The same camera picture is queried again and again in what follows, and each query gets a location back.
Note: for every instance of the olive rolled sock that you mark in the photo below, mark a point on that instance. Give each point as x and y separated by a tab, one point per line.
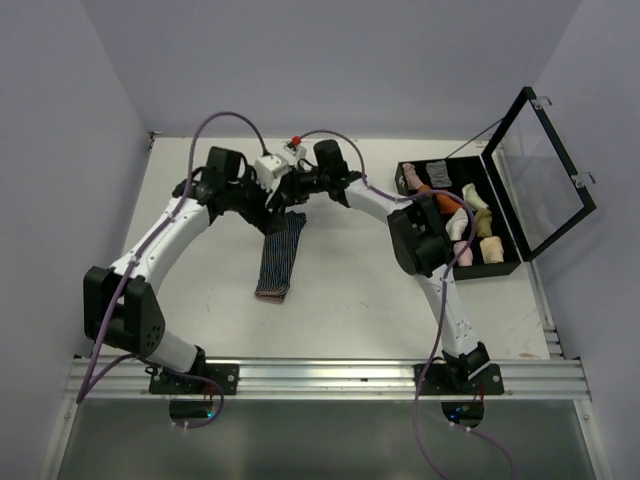
483	221

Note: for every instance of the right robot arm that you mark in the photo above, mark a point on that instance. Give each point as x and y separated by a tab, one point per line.
420	244

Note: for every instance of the white rolled sock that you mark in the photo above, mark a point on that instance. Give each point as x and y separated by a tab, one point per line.
457	224

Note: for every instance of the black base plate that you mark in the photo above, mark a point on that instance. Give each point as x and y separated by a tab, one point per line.
204	378
441	380

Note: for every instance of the light pink rolled sock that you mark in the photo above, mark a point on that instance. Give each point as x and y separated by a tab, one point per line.
463	254

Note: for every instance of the pale green rolled sock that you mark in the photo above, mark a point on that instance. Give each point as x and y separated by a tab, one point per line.
472	198

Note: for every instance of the grey striped rolled sock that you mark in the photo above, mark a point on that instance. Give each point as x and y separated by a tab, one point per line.
438	174

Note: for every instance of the orange rolled sock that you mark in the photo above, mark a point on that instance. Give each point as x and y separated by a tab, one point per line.
447	205

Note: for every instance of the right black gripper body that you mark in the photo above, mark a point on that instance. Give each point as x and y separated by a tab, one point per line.
304	183

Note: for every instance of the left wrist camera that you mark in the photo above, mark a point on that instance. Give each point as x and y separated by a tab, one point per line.
269	169

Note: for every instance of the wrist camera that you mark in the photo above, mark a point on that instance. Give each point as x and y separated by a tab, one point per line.
294	149
269	169

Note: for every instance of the striped blue cloth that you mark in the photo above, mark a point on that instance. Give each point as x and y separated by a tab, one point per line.
278	259

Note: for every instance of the black storage box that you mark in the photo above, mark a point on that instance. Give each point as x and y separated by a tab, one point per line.
464	170

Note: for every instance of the aluminium rail frame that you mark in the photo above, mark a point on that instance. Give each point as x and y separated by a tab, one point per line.
292	379

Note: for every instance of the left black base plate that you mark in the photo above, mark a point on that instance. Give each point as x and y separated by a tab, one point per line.
204	378

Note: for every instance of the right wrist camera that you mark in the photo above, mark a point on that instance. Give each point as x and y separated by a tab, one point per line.
294	149

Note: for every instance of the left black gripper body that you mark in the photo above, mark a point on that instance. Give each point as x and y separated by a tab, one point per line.
249	199

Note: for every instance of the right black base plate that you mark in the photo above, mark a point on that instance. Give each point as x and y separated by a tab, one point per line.
441	380

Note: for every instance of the glass box lid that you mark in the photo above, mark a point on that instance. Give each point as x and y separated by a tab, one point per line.
540	191

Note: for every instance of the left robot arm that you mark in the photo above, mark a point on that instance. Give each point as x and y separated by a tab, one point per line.
120	306

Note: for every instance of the cream rolled sock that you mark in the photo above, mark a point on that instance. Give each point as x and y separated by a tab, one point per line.
492	250

